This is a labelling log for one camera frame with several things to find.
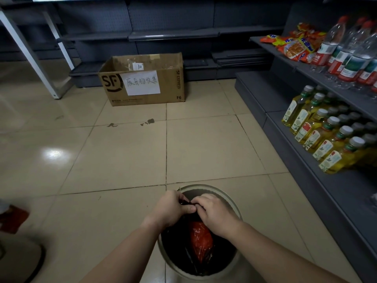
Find row of clear water bottles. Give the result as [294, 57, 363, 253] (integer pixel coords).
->
[310, 15, 377, 100]

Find brown cardboard box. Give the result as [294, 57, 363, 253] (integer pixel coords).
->
[98, 53, 185, 107]

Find rows of yellow oil bottles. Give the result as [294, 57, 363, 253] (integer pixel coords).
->
[281, 85, 377, 175]

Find person's left hand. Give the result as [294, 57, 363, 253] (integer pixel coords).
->
[143, 190, 197, 231]

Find black garbage bag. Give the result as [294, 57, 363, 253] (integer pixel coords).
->
[160, 199, 239, 276]

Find red plastic wrapper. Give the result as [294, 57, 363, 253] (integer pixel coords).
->
[188, 221, 214, 263]

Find pile of orange snack packets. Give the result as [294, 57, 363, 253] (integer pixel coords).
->
[260, 22, 327, 64]

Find grey wall shelf unit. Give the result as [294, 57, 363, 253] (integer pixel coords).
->
[0, 0, 287, 89]

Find round white trash bin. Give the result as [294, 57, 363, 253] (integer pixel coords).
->
[157, 184, 245, 282]

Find red blurred object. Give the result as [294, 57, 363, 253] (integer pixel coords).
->
[0, 203, 30, 234]

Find white handwritten paper sheet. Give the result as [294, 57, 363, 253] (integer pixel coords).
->
[120, 70, 161, 96]

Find person's right hand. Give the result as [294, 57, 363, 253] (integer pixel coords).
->
[191, 193, 242, 240]

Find white metal ladder frame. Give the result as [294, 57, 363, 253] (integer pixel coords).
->
[0, 9, 75, 100]

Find stack of dark shelf boards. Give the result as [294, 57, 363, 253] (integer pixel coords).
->
[211, 49, 273, 67]

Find grey stepped shelf unit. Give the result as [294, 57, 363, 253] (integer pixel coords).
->
[235, 0, 377, 283]

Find person's right forearm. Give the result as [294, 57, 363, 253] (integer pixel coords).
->
[223, 221, 351, 283]

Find person's left forearm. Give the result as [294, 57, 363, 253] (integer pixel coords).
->
[78, 219, 165, 283]

